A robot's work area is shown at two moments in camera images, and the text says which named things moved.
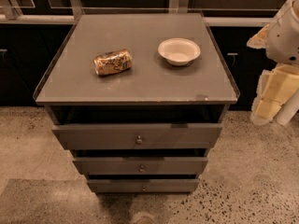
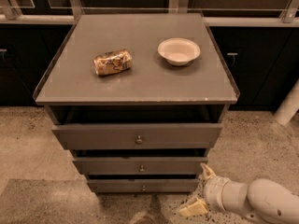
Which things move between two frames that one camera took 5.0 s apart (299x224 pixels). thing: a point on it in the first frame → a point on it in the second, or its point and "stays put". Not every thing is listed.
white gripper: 284,36 → 215,190
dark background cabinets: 28,50 stays put
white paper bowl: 178,51 stays put
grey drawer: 141,165 stays put
